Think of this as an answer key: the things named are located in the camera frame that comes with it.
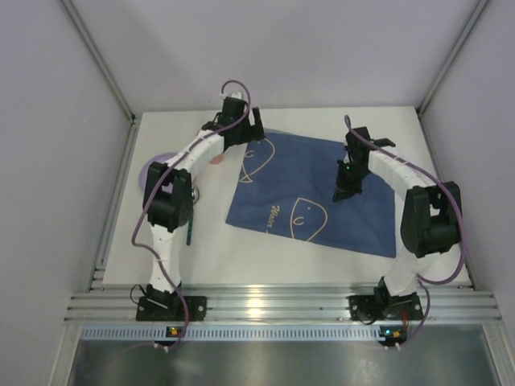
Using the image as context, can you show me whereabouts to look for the perforated cable duct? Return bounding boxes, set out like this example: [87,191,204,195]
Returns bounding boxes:
[80,325,405,342]

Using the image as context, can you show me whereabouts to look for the purple plastic plate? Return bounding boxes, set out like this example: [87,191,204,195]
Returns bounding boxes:
[137,151,178,190]

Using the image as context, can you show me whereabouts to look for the spoon with green handle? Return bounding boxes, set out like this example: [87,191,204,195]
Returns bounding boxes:
[186,185,200,246]

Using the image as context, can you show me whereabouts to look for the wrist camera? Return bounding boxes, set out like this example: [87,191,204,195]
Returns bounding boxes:
[345,126,396,163]
[219,96,247,125]

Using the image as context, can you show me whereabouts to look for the blue fish-print cloth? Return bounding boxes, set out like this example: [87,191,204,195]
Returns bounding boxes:
[226,130,397,258]

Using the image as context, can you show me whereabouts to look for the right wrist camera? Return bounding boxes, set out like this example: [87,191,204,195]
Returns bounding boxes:
[345,126,396,163]

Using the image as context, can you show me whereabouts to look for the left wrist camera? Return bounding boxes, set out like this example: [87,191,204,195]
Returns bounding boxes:
[219,96,247,125]

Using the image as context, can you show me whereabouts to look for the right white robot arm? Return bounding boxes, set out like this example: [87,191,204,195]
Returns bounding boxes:
[334,145,466,297]

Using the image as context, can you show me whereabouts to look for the orange plastic cup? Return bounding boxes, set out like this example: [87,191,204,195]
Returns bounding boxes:
[210,154,224,165]

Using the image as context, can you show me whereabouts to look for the aluminium frame rail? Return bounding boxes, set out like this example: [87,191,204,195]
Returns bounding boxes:
[64,285,502,325]

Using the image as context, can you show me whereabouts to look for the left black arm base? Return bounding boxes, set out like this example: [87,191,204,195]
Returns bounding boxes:
[130,285,208,322]

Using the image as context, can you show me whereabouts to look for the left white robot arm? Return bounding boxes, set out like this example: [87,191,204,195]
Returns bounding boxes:
[143,102,265,294]

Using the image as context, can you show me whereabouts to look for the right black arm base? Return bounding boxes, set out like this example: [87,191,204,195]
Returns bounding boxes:
[348,281,423,325]

